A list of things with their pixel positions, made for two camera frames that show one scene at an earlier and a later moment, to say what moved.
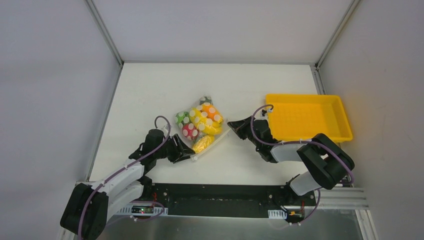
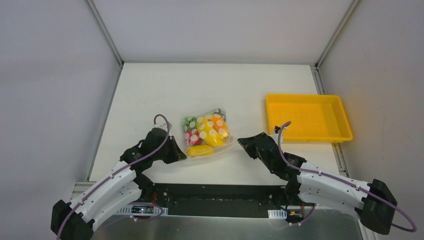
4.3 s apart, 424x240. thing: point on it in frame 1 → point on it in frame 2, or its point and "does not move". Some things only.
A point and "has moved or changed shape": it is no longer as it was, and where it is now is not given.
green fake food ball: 182,118 → 190,123
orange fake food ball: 211,112 → 219,122
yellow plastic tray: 301,116 does not move
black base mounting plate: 229,200 does not move
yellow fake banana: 210,126 → 208,133
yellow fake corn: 203,143 has moved or changed shape
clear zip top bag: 200,123 has moved or changed shape
